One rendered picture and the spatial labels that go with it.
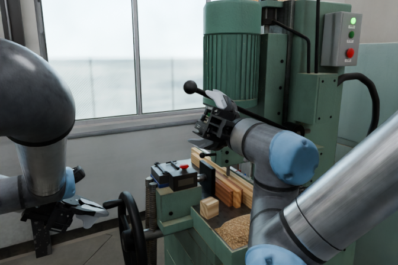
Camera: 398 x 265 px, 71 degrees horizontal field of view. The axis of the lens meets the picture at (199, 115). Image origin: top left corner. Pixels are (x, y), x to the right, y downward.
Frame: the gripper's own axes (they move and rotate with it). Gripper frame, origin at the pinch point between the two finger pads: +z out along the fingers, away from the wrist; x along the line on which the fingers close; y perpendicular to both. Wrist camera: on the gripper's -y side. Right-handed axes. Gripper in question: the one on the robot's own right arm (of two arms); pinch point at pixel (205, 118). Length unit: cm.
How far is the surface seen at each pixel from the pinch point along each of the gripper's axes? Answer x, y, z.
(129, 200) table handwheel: 29.5, 8.5, 9.5
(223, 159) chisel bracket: 11.2, -16.8, 8.7
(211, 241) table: 30.6, -11.3, -5.9
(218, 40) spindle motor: -21.7, -0.1, 8.4
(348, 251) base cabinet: 28, -68, -10
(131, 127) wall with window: 32, -26, 142
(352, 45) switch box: -36, -38, -4
